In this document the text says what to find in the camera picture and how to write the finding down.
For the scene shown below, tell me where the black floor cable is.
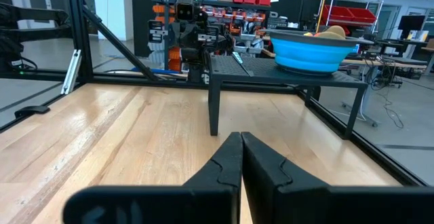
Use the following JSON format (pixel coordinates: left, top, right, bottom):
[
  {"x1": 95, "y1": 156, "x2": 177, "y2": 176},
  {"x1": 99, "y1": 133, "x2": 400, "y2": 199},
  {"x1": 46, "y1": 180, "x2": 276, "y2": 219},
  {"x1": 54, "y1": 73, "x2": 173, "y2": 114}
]
[{"x1": 369, "y1": 66, "x2": 405, "y2": 130}]

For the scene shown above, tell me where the large red storage bin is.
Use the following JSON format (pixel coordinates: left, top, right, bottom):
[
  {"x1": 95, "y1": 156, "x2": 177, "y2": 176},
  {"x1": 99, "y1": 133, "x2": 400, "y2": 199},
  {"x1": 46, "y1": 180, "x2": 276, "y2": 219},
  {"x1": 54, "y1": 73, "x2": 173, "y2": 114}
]
[
  {"x1": 347, "y1": 7, "x2": 377, "y2": 26},
  {"x1": 321, "y1": 5, "x2": 355, "y2": 26}
]

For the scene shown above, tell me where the black clip on table edge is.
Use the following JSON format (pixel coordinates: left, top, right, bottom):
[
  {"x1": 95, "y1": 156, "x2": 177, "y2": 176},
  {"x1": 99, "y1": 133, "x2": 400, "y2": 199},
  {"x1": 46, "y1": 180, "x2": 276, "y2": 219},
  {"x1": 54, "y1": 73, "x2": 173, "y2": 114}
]
[{"x1": 14, "y1": 105, "x2": 51, "y2": 119}]

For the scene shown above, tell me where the black diagonal frame brace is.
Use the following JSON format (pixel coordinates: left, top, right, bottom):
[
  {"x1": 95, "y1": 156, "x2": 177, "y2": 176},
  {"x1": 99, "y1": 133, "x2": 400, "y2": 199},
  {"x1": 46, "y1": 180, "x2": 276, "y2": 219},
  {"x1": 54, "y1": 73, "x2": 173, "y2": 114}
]
[{"x1": 81, "y1": 5, "x2": 160, "y2": 81}]

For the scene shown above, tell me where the black perforated metal rack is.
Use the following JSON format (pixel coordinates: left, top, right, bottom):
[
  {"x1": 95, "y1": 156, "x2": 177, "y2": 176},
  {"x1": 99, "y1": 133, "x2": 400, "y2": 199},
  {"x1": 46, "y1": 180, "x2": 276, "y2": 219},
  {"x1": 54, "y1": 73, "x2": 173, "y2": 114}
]
[{"x1": 207, "y1": 54, "x2": 369, "y2": 140}]

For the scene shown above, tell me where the long wooden desk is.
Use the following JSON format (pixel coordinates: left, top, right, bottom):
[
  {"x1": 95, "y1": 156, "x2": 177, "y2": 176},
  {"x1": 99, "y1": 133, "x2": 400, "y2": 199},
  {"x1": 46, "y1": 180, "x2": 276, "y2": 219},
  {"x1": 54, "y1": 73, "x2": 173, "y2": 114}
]
[{"x1": 340, "y1": 56, "x2": 429, "y2": 126}]

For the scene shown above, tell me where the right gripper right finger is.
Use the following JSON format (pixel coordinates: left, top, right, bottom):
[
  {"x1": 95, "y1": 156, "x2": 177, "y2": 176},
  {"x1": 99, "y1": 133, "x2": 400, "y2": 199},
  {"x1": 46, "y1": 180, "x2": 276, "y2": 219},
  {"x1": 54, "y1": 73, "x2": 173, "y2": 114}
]
[{"x1": 241, "y1": 131, "x2": 330, "y2": 224}]

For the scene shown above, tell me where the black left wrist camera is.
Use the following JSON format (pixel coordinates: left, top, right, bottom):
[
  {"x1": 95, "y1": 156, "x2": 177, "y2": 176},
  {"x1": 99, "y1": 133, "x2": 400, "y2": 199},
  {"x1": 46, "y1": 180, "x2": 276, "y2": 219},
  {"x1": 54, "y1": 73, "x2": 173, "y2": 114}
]
[{"x1": 175, "y1": 0, "x2": 200, "y2": 23}]

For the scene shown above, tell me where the black frame post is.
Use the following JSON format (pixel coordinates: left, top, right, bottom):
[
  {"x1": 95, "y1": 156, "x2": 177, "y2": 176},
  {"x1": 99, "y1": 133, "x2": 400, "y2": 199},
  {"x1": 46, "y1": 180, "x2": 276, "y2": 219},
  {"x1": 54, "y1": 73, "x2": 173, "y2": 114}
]
[{"x1": 66, "y1": 0, "x2": 94, "y2": 82}]

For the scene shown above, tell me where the silver aluminium bracket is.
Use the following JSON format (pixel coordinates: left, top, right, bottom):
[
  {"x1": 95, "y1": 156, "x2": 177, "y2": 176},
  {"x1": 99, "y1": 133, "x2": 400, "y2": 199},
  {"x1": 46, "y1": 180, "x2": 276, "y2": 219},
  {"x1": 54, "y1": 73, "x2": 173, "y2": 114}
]
[{"x1": 60, "y1": 49, "x2": 82, "y2": 95}]

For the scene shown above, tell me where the white building pillar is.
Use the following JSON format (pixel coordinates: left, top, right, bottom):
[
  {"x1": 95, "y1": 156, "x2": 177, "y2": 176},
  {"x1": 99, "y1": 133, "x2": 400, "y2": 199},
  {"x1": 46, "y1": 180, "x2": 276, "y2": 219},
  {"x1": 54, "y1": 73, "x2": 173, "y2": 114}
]
[{"x1": 92, "y1": 0, "x2": 135, "y2": 41}]

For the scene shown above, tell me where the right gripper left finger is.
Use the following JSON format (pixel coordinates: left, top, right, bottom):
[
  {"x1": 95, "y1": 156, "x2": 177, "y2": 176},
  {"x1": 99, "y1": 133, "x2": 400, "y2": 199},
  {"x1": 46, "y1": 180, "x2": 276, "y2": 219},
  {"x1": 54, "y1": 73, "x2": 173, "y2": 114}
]
[{"x1": 182, "y1": 131, "x2": 243, "y2": 188}]

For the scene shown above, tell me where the blue collapsible colander black rim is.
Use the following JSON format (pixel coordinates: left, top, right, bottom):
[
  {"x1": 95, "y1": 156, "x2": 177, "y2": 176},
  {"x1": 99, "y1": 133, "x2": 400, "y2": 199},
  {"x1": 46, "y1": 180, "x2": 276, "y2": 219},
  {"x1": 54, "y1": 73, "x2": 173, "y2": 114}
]
[{"x1": 269, "y1": 29, "x2": 360, "y2": 76}]

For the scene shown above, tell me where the green-brown toy kiwi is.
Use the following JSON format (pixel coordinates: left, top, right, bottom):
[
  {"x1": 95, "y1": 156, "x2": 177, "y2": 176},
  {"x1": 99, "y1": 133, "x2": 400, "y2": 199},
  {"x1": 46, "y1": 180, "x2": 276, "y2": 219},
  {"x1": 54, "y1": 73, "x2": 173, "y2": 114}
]
[
  {"x1": 325, "y1": 24, "x2": 347, "y2": 37},
  {"x1": 317, "y1": 31, "x2": 346, "y2": 41}
]

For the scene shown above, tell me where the yellow hanging cable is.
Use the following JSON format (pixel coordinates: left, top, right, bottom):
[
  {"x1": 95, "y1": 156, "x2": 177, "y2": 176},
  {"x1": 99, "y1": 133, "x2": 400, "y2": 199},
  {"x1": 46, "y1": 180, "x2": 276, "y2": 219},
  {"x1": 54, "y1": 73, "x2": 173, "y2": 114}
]
[{"x1": 315, "y1": 0, "x2": 332, "y2": 33}]

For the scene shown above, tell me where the black desk monitor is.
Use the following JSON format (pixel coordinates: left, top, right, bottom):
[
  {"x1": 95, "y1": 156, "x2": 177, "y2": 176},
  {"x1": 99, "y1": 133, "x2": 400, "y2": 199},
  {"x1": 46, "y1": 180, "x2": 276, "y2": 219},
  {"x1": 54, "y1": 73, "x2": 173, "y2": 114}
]
[{"x1": 397, "y1": 14, "x2": 427, "y2": 40}]

